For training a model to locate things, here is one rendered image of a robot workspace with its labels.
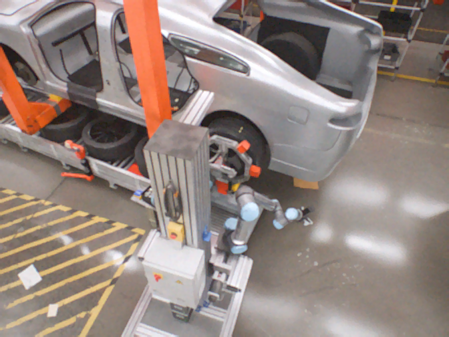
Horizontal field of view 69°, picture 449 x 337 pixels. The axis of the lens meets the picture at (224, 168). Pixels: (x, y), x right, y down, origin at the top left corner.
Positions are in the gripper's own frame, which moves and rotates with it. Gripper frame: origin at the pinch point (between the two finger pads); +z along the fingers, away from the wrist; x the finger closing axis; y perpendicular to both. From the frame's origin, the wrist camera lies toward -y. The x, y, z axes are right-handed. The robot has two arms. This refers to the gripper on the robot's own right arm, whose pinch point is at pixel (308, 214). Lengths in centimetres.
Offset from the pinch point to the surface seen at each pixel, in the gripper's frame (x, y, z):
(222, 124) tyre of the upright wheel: -112, 21, -8
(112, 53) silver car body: -219, 65, -67
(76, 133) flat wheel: -241, 195, -13
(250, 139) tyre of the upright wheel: -87, 9, 3
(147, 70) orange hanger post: -128, 22, -100
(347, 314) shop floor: 79, 36, 80
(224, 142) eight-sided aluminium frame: -93, 27, -13
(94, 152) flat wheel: -193, 174, -15
